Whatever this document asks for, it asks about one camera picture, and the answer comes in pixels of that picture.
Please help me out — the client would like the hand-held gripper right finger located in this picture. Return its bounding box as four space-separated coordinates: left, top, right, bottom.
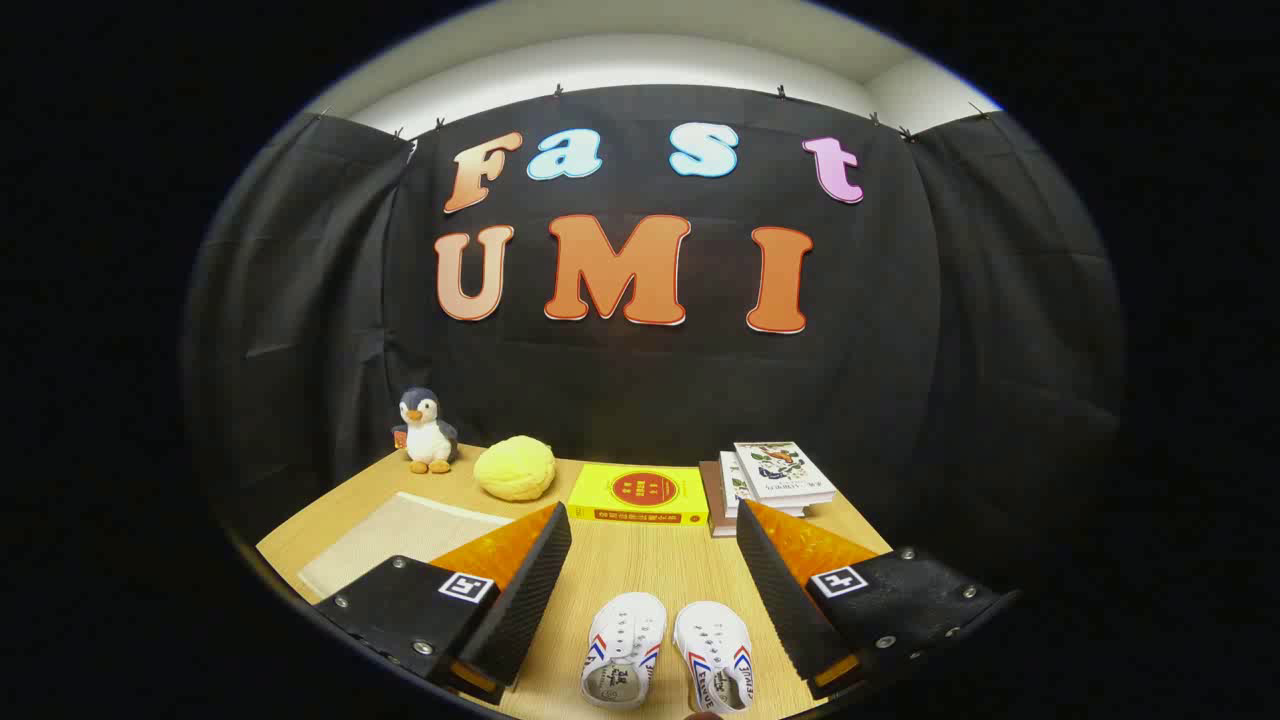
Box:
736 498 1021 701

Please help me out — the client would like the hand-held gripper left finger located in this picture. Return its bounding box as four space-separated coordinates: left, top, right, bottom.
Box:
313 502 573 706

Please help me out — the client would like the white canvas shoe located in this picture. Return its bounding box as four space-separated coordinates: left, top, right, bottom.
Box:
580 592 668 711
672 601 755 715

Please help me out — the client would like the beige fabric storage box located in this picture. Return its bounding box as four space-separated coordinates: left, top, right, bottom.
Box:
297 491 516 601

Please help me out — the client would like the white floral cover book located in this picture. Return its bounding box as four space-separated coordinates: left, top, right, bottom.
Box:
733 441 837 507

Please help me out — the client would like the yellow bread-shaped plush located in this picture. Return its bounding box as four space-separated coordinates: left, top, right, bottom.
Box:
473 435 557 502

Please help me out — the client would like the thick yellow book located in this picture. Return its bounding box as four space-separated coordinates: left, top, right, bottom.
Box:
567 462 710 527

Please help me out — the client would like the penguin plush toy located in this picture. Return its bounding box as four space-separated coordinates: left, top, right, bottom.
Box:
392 388 459 475

